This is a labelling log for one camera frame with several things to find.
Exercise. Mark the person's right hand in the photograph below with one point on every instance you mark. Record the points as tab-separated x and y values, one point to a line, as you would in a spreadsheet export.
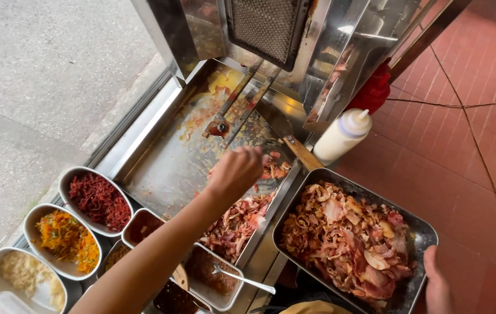
437	292

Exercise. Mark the yellow cloth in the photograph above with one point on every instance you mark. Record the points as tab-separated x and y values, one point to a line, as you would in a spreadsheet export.
313	308

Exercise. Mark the person's left fingers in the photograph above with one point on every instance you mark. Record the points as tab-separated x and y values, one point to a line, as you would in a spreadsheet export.
252	158

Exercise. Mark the small metal container of crumbs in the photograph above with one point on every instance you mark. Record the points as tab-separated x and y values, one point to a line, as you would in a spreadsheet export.
114	257

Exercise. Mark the clear plastic container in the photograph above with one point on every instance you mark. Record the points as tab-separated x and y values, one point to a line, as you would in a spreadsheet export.
8	305

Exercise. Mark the stainless steel drip pan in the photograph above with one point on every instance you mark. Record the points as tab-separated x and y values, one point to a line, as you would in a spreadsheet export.
169	165

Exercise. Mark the oval bowl of orange shreds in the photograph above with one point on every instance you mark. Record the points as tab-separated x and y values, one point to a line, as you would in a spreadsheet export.
66	240

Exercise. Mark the large pile of shaved meat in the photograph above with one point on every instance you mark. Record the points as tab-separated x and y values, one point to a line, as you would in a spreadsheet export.
344	240

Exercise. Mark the metal container of red sauce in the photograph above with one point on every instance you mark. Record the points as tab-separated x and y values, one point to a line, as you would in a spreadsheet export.
141	226

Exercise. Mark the red cloth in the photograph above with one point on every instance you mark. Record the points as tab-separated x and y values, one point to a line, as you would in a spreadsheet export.
372	91

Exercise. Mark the small pile of shaved meat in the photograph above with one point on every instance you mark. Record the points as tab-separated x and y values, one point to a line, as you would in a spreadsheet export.
234	226

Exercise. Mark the person's left hand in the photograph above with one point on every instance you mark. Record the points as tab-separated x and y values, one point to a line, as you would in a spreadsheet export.
232	174

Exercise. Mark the stainless steel grill housing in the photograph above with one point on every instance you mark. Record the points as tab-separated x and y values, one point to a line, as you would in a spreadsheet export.
361	43

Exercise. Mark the rectangular metal meat tray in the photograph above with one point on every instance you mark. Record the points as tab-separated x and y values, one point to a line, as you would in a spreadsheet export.
422	235

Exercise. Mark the mesh gas burner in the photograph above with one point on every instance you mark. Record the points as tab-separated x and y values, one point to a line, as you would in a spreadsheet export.
265	28

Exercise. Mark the metal spoon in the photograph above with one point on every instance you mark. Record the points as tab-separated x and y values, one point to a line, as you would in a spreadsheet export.
248	280

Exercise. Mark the metal container of dark sauce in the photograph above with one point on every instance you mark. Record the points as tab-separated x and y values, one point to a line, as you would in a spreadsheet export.
176	301

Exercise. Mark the white squeeze bottle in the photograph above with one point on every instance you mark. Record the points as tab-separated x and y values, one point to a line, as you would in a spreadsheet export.
339	137

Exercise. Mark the oval bowl of white shreds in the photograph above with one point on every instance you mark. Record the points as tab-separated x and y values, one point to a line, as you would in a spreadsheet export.
25	274

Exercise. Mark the metal spit rail bracket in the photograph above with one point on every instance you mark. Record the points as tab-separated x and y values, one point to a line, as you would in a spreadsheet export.
230	104

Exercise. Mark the metal container of brown filling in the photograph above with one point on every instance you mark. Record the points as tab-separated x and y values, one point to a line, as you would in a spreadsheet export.
206	279

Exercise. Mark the oval bowl of red shreds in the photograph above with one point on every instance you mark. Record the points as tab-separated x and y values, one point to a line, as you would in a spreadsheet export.
97	200

